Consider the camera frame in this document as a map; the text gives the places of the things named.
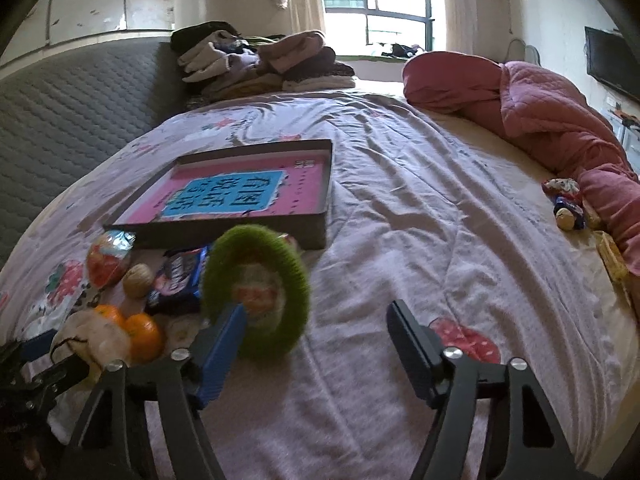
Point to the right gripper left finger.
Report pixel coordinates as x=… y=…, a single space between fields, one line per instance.
x=211 y=355

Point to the red blue surprise egg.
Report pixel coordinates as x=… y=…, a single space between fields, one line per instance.
x=108 y=258

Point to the cream curtain right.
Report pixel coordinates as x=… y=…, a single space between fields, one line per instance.
x=461 y=25

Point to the lilac strawberry bed sheet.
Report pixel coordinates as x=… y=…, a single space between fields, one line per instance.
x=415 y=215

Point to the white surprise egg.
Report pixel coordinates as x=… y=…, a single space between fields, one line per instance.
x=261 y=293

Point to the grey quilted headboard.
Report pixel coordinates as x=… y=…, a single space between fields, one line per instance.
x=63 y=116

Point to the orange tangerine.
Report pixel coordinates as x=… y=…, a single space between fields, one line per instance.
x=111 y=313
x=146 y=338

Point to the blue Oreo cookie packet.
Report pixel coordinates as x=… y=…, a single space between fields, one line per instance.
x=176 y=289

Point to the window with dark frame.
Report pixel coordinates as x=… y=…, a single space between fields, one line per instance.
x=374 y=27

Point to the yellow packet on bed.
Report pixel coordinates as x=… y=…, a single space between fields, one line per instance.
x=613 y=261

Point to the walnut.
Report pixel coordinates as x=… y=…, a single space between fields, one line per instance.
x=138 y=281

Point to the grey cardboard box tray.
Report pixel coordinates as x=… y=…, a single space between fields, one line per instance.
x=308 y=229

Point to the beige drawstring cloth bag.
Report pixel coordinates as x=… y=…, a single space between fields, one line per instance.
x=93 y=337

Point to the white drawer cabinet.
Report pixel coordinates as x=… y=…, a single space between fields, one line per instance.
x=625 y=125

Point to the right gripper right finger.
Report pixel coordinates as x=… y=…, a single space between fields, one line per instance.
x=420 y=353

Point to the pink quilted blanket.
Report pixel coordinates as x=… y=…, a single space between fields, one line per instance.
x=543 y=114

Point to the black wall television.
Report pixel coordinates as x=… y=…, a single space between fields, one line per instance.
x=611 y=61

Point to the pile of folded clothes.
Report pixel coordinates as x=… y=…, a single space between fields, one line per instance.
x=218 y=64

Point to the pink and blue book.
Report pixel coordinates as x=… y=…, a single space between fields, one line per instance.
x=266 y=185

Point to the small colourful toy figure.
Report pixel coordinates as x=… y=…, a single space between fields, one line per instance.
x=571 y=211

